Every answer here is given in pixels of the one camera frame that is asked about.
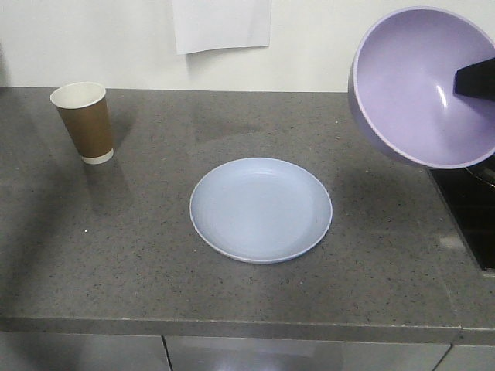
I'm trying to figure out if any light blue plastic plate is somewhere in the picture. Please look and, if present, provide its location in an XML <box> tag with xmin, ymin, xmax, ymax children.
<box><xmin>189</xmin><ymin>158</ymin><xmax>333</xmax><ymax>264</ymax></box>

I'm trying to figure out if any purple plastic bowl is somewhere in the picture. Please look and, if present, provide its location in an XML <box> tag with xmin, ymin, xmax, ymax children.
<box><xmin>348</xmin><ymin>7</ymin><xmax>494</xmax><ymax>169</ymax></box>

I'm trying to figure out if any grey cabinet door panel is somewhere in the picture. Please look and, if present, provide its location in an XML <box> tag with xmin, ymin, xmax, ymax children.
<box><xmin>1</xmin><ymin>332</ymin><xmax>494</xmax><ymax>370</ymax></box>

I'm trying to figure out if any white paper sheet on wall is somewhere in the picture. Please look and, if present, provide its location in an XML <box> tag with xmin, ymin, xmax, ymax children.
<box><xmin>172</xmin><ymin>0</ymin><xmax>271</xmax><ymax>55</ymax></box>

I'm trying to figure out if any brown paper cup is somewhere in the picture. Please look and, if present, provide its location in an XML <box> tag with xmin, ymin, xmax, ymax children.
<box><xmin>49</xmin><ymin>81</ymin><xmax>114</xmax><ymax>165</ymax></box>

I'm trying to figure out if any black induction cooktop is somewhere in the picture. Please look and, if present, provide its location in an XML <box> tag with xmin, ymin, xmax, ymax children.
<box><xmin>430</xmin><ymin>156</ymin><xmax>495</xmax><ymax>276</ymax></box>

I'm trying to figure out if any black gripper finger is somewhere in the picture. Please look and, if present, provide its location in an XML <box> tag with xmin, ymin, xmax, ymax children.
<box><xmin>454</xmin><ymin>58</ymin><xmax>495</xmax><ymax>100</ymax></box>

